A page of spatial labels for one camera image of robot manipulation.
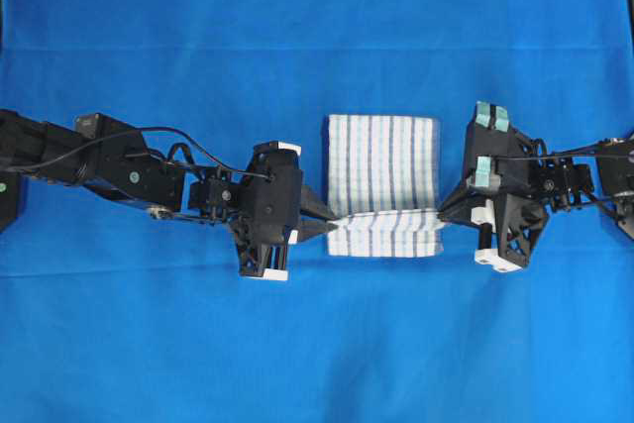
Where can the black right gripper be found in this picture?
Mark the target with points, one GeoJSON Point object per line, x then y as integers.
{"type": "Point", "coordinates": [498, 167]}

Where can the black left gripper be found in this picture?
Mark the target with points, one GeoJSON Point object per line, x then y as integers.
{"type": "Point", "coordinates": [269, 202]}

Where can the white blue striped towel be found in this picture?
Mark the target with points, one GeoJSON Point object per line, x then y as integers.
{"type": "Point", "coordinates": [383, 184]}

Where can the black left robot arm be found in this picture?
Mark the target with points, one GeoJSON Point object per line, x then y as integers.
{"type": "Point", "coordinates": [111, 159]}

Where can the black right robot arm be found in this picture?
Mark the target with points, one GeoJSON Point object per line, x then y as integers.
{"type": "Point", "coordinates": [598, 175]}

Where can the blue table cloth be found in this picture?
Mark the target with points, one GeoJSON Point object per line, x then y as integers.
{"type": "Point", "coordinates": [110, 316]}

